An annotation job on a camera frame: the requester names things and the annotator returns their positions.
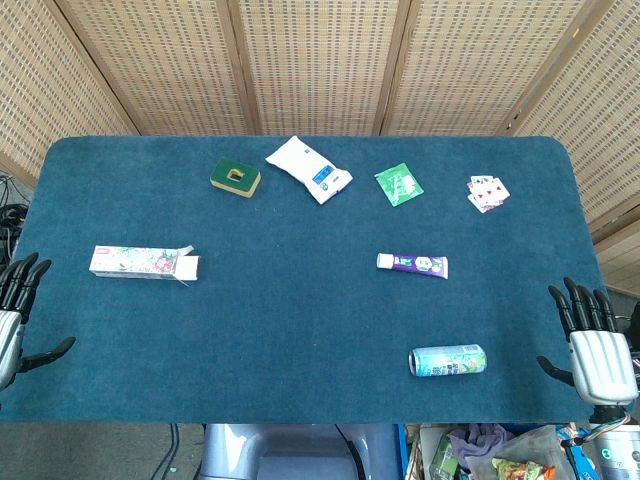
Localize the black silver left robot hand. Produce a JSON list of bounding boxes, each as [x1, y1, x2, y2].
[[0, 252, 77, 394]]

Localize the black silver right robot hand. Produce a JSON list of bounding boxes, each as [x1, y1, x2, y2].
[[536, 277, 640, 407]]

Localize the floral toothpaste carton box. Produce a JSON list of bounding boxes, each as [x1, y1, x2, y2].
[[88, 243, 201, 289]]

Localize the purple toothpaste tube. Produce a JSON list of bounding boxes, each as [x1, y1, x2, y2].
[[376, 252, 450, 280]]

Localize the blue plastic package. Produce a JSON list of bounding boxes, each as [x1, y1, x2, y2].
[[559, 422, 599, 480]]

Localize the purple cloth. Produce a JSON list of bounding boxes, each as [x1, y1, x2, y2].
[[447, 423, 516, 471]]

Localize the light blue drink can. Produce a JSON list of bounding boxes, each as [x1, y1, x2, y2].
[[408, 343, 488, 379]]

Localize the green snack packet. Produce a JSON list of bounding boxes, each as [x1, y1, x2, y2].
[[429, 434, 461, 479]]

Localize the fanned playing cards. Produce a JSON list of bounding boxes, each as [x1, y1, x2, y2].
[[466, 174, 512, 215]]

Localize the bamboo screen panel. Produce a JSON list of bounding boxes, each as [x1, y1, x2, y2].
[[42, 0, 259, 136], [0, 0, 139, 176], [499, 0, 640, 296], [227, 0, 414, 137], [372, 0, 609, 137]]

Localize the green yellow sponge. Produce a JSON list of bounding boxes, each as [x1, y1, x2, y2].
[[209, 157, 262, 198]]

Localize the green sachet packet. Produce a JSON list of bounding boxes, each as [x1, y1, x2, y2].
[[373, 162, 425, 208]]

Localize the blue felt table cover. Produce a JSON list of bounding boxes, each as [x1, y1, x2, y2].
[[0, 135, 637, 425]]

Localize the grey-blue robot torso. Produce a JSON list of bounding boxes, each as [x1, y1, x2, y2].
[[198, 423, 407, 480]]

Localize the white wet wipes pack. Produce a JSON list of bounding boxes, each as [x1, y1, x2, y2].
[[264, 135, 354, 206]]

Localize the black cable bundle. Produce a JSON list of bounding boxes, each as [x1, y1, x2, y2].
[[0, 169, 31, 271]]

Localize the black floor cables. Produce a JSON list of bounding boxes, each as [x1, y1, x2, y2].
[[149, 423, 181, 480]]

